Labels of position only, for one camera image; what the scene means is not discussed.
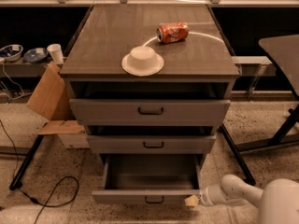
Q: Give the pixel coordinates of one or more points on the white paper cup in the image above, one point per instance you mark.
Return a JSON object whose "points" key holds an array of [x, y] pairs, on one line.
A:
{"points": [[56, 54]]}

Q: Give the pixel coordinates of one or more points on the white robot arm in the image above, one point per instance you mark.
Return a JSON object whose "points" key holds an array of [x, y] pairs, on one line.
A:
{"points": [[277, 203]]}

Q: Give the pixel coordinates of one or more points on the crushed orange soda can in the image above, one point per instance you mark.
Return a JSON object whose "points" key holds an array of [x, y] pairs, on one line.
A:
{"points": [[172, 32]]}

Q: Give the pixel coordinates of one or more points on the blue patterned bowl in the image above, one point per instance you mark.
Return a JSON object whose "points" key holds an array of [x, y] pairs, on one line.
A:
{"points": [[11, 53], [38, 55]]}

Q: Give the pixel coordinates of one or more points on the grey drawer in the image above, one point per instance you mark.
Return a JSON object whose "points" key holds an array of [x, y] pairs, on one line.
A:
{"points": [[152, 144], [149, 178], [111, 112]]}

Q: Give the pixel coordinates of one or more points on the blue patterned bowl left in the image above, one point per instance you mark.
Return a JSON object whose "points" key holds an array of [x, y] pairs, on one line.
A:
{"points": [[11, 53]]}

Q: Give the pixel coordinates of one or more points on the blue patterned bowl right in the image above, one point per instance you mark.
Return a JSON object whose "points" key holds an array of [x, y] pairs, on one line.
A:
{"points": [[38, 55]]}

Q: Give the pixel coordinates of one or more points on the black right table leg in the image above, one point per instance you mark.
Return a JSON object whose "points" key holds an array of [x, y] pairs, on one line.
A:
{"points": [[249, 179]]}

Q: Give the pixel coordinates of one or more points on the grey drawer cabinet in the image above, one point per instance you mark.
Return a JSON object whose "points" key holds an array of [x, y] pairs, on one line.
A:
{"points": [[199, 67]]}

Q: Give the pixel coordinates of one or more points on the black left table leg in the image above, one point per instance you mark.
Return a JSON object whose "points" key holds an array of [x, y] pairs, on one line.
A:
{"points": [[16, 181]]}

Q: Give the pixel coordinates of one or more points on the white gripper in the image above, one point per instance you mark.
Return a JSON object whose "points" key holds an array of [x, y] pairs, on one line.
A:
{"points": [[205, 197]]}

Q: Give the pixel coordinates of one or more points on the grey top drawer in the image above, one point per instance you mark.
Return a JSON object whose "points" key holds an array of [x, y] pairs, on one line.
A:
{"points": [[111, 112]]}

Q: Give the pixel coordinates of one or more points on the brown cardboard box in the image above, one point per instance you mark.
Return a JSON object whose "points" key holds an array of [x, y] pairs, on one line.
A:
{"points": [[51, 101]]}

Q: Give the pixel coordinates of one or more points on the grey bottom drawer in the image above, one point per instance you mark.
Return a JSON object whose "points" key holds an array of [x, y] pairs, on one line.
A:
{"points": [[149, 178]]}

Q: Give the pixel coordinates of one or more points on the grey middle drawer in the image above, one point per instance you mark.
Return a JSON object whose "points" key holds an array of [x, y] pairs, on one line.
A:
{"points": [[152, 144]]}

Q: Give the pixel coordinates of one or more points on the upturned white bowl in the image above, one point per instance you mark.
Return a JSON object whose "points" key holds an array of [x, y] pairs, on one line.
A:
{"points": [[142, 61]]}

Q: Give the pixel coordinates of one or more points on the black table leg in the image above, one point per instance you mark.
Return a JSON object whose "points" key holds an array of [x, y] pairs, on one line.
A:
{"points": [[249, 179], [16, 181]]}

